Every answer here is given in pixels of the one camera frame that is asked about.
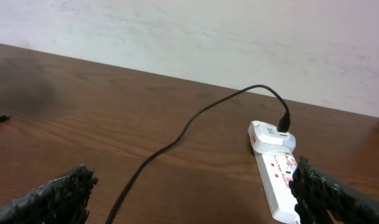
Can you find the white power strip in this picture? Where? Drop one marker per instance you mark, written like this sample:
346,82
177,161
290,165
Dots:
276,172

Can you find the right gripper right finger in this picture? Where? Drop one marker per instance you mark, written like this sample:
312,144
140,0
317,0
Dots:
323,199

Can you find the white charger adapter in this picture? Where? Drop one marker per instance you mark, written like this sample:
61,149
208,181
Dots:
265,139

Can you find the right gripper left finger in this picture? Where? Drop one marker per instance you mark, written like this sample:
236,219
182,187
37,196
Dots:
62,200

